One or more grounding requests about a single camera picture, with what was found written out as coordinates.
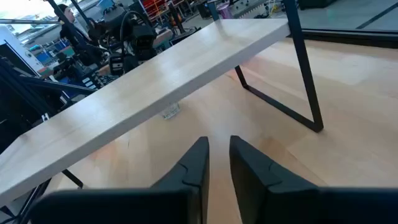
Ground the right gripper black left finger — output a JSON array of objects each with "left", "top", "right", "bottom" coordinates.
[{"left": 27, "top": 136, "right": 210, "bottom": 224}]

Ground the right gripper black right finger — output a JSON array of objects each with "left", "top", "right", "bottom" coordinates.
[{"left": 229, "top": 135, "right": 398, "bottom": 224}]

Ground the clear glass vase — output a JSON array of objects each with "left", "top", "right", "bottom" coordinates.
[{"left": 160, "top": 101, "right": 181, "bottom": 121}]

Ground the person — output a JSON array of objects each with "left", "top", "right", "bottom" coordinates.
[{"left": 54, "top": 3, "right": 103, "bottom": 66}]

